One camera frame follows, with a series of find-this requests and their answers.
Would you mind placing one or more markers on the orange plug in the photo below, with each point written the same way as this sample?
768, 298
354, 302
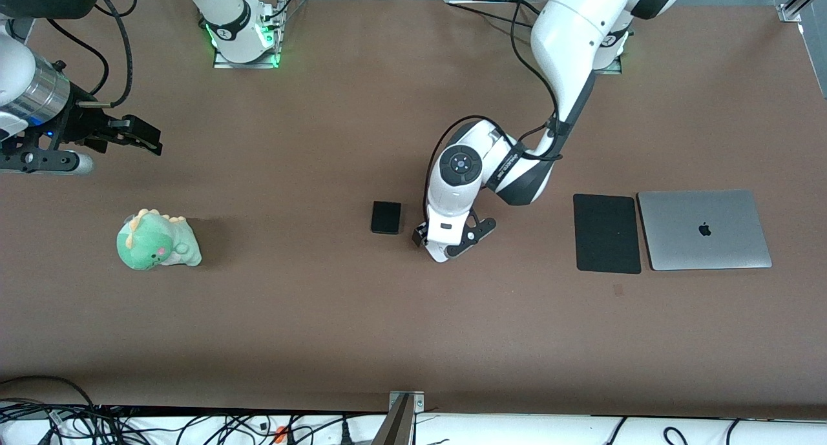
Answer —
280, 433

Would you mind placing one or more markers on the small black square box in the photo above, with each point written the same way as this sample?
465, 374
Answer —
386, 217

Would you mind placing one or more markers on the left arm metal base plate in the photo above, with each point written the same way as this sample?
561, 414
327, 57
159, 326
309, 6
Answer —
612, 67

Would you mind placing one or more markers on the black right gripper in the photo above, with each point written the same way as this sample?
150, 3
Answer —
83, 126

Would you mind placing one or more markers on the silver laptop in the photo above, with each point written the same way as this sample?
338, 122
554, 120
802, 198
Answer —
704, 229

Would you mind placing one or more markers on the green plush dinosaur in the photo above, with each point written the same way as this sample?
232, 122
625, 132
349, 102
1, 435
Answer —
155, 241

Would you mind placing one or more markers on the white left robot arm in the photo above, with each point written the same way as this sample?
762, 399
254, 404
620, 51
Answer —
575, 25

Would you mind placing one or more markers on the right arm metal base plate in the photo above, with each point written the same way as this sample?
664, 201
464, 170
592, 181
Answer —
223, 62

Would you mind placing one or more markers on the silver metal bracket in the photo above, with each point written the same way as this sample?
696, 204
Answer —
413, 398

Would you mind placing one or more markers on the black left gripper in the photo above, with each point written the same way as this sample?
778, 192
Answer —
418, 236

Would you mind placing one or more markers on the dark metal beam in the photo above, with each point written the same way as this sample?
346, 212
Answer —
394, 429

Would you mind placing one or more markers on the black mouse pad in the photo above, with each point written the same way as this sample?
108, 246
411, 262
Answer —
606, 233

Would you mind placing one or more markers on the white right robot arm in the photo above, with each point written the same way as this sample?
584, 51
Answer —
232, 19

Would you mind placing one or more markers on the aluminium frame post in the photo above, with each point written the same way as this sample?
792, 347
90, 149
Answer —
798, 6

